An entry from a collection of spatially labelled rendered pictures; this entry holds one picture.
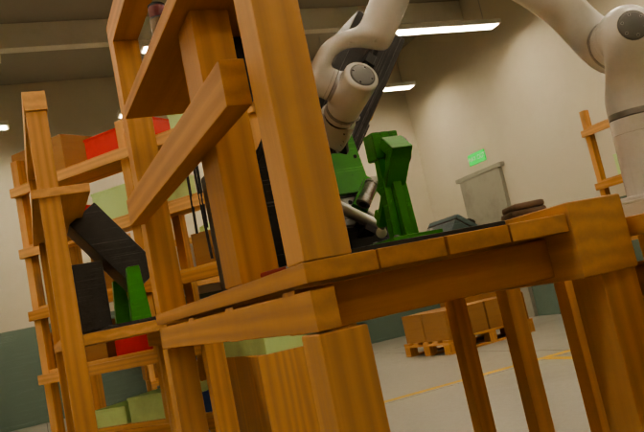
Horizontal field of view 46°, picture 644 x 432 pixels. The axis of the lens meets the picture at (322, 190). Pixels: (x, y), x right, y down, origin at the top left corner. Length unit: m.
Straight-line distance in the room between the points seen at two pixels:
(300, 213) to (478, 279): 0.41
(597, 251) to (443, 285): 0.32
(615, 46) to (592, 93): 7.53
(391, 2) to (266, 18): 0.53
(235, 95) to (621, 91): 0.87
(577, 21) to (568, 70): 7.69
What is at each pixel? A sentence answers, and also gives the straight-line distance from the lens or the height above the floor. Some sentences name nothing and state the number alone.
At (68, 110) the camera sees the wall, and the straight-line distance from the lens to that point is 11.29.
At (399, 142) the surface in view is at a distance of 1.73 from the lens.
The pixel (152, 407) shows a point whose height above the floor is 0.35.
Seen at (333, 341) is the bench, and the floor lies 0.74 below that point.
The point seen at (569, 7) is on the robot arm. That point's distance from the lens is 1.84.
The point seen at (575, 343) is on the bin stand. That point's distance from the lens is 2.26.
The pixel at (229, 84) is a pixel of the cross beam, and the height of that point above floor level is 1.23.
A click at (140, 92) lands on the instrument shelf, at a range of 2.24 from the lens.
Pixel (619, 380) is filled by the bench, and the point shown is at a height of 0.54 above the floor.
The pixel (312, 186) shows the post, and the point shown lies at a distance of 1.27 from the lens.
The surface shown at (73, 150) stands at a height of 2.26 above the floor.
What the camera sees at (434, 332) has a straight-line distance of 8.09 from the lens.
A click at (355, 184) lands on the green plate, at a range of 1.99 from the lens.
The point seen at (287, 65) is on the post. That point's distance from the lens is 1.32.
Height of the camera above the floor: 0.81
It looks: 8 degrees up
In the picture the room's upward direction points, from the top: 12 degrees counter-clockwise
